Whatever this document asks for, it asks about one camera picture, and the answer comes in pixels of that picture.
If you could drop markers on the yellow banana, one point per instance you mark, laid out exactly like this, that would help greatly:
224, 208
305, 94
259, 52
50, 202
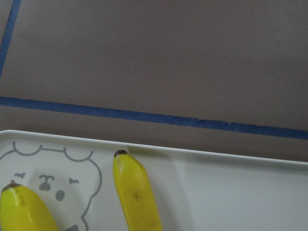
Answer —
135, 193
21, 209

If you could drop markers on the cream bear print tray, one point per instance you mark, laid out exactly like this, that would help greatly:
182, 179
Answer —
194, 190

